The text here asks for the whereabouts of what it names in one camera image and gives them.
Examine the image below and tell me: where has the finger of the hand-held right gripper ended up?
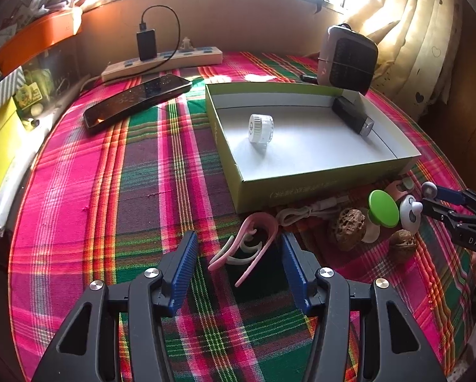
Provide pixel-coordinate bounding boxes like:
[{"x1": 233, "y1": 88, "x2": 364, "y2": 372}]
[
  {"x1": 420, "y1": 200, "x2": 462, "y2": 225},
  {"x1": 435, "y1": 186, "x2": 476, "y2": 209}
]

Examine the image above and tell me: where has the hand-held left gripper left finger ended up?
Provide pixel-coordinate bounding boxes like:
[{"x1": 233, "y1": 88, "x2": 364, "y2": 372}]
[{"x1": 31, "y1": 231, "x2": 201, "y2": 382}]

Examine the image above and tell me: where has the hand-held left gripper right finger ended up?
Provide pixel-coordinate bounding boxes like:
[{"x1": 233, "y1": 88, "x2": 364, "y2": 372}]
[{"x1": 280, "y1": 231, "x2": 448, "y2": 382}]

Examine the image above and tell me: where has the white panda toy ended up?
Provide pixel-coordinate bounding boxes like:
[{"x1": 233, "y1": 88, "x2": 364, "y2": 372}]
[{"x1": 399, "y1": 195, "x2": 424, "y2": 232}]

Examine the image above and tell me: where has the pink ear hook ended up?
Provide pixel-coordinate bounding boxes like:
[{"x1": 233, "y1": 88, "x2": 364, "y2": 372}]
[{"x1": 208, "y1": 213, "x2": 279, "y2": 287}]

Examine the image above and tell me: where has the smooth brown walnut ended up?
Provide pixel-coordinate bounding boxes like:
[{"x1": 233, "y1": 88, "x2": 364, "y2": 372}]
[{"x1": 388, "y1": 230, "x2": 418, "y2": 263}]

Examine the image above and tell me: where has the green white mushroom toy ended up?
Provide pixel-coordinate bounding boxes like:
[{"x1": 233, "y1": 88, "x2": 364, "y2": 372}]
[{"x1": 359, "y1": 190, "x2": 400, "y2": 243}]

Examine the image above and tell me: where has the white ear hook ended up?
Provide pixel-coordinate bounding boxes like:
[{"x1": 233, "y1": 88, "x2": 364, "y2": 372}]
[{"x1": 221, "y1": 237, "x2": 276, "y2": 266}]

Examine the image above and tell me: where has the white usb cable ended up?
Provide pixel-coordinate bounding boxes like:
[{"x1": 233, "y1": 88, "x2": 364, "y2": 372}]
[{"x1": 276, "y1": 195, "x2": 350, "y2": 227}]

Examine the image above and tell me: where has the pitted brown walnut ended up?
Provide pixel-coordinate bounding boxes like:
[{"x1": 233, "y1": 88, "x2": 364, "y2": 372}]
[{"x1": 328, "y1": 208, "x2": 367, "y2": 251}]

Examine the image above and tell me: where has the green cardboard box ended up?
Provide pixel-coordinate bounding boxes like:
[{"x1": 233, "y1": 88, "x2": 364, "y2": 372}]
[{"x1": 204, "y1": 83, "x2": 422, "y2": 215}]

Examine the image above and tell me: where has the pink green plaid cloth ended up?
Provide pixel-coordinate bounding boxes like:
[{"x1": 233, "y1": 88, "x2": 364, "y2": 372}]
[{"x1": 9, "y1": 50, "x2": 476, "y2": 382}]

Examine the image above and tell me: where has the white round cap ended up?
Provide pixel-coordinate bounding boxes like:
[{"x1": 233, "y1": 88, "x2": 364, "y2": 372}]
[{"x1": 248, "y1": 113, "x2": 274, "y2": 144}]

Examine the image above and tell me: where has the cream heart print curtain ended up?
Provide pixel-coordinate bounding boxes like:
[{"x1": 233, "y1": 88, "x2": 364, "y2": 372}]
[{"x1": 350, "y1": 0, "x2": 465, "y2": 122}]

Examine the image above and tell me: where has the grey portable heater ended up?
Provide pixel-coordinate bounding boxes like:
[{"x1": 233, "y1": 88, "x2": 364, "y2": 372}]
[{"x1": 317, "y1": 24, "x2": 379, "y2": 96}]

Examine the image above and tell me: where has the long black remote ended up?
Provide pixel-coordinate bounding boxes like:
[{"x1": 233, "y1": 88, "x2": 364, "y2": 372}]
[{"x1": 83, "y1": 74, "x2": 193, "y2": 129}]

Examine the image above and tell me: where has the white shelf board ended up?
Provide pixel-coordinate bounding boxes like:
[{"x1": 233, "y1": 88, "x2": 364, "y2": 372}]
[{"x1": 0, "y1": 119, "x2": 63, "y2": 239}]

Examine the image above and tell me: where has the beige power strip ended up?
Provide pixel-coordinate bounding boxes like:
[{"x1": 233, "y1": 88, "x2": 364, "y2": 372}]
[{"x1": 101, "y1": 46, "x2": 223, "y2": 82}]

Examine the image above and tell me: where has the black charger adapter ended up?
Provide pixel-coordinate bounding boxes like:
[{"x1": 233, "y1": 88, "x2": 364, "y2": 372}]
[{"x1": 136, "y1": 30, "x2": 158, "y2": 61}]

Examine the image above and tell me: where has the yellow green packet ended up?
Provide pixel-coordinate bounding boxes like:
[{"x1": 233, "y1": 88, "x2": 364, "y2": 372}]
[{"x1": 15, "y1": 67, "x2": 55, "y2": 116}]

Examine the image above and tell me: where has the white striped box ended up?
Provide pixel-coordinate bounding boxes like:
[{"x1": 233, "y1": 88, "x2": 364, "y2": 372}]
[{"x1": 0, "y1": 67, "x2": 25, "y2": 126}]

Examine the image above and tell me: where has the orange tray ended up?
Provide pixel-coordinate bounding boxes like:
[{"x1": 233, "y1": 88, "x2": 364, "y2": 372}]
[{"x1": 0, "y1": 8, "x2": 83, "y2": 74}]

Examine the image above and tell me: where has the black charger cable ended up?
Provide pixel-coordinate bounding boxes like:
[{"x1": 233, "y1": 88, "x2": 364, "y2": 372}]
[{"x1": 140, "y1": 5, "x2": 181, "y2": 76}]

